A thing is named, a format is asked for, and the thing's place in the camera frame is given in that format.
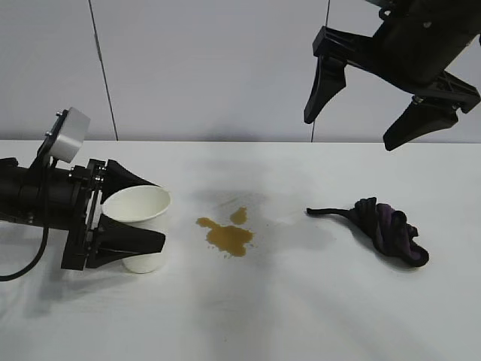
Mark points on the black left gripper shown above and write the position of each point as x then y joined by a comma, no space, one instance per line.
49,195

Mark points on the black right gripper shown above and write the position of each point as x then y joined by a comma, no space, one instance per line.
421,41

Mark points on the white paper cup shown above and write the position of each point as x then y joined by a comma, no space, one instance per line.
139,205

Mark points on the dark purple cloth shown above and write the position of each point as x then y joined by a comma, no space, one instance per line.
379,229

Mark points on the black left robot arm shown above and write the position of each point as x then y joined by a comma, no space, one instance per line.
7,195

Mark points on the brown liquid spill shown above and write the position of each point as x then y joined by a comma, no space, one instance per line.
229,238

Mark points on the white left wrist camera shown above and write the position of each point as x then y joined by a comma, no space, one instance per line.
71,135

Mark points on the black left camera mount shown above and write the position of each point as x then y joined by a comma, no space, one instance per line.
42,150

